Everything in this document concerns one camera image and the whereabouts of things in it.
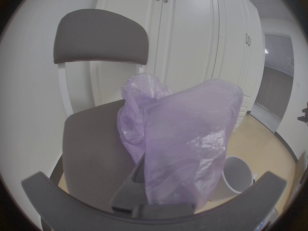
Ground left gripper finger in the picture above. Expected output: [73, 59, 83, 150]
[111, 153, 148, 212]

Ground white trash bin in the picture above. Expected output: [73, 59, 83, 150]
[209, 155, 256, 201]

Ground purple plastic bag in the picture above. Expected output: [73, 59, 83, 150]
[117, 73, 244, 206]

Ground white wardrobe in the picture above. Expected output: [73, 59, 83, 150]
[90, 0, 266, 132]

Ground grey and white chair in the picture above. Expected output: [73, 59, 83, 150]
[49, 9, 150, 203]

